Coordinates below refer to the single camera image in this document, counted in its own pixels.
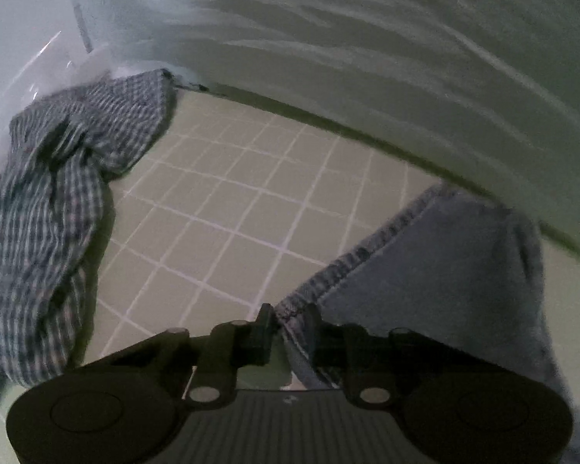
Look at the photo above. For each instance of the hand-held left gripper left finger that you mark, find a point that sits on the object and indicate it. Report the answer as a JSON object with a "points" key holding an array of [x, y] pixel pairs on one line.
{"points": [[265, 331]]}

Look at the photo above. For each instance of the green grid pattern mat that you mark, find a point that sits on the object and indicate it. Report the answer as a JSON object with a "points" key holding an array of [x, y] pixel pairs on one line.
{"points": [[222, 212]]}

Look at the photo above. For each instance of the blue denim jeans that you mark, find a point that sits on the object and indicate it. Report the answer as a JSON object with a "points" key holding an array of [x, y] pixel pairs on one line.
{"points": [[440, 275]]}

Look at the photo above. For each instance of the blue checkered shirt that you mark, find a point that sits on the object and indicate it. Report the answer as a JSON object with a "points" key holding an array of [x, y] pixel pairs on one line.
{"points": [[53, 203]]}

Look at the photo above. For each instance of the white carrot print bed sheet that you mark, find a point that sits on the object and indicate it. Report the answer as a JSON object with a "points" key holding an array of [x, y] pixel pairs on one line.
{"points": [[319, 34]]}

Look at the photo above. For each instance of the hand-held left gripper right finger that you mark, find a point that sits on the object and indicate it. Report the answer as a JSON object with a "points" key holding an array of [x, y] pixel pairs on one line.
{"points": [[312, 331]]}

